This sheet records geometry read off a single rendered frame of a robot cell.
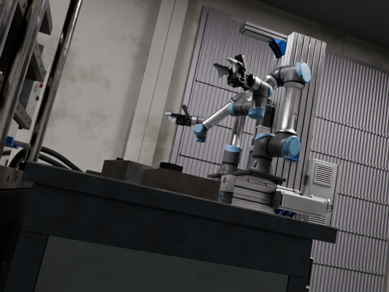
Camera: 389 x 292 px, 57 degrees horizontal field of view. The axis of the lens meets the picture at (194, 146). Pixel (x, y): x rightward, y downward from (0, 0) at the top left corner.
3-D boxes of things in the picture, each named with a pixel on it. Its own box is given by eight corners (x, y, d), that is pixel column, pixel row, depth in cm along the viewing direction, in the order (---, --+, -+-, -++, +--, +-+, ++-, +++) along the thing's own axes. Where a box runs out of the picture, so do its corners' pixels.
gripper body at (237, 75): (238, 79, 165) (254, 88, 173) (239, 62, 167) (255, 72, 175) (225, 83, 171) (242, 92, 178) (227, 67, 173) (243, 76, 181)
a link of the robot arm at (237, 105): (270, 65, 218) (222, 103, 191) (286, 62, 210) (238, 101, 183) (276, 83, 222) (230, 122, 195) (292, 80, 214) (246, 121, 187)
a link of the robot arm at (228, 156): (220, 160, 247) (224, 141, 250) (222, 163, 260) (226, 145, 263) (238, 163, 245) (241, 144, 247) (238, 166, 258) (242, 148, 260)
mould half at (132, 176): (189, 203, 187) (193, 182, 189) (220, 209, 166) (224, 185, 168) (98, 183, 160) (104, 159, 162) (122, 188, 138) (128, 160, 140)
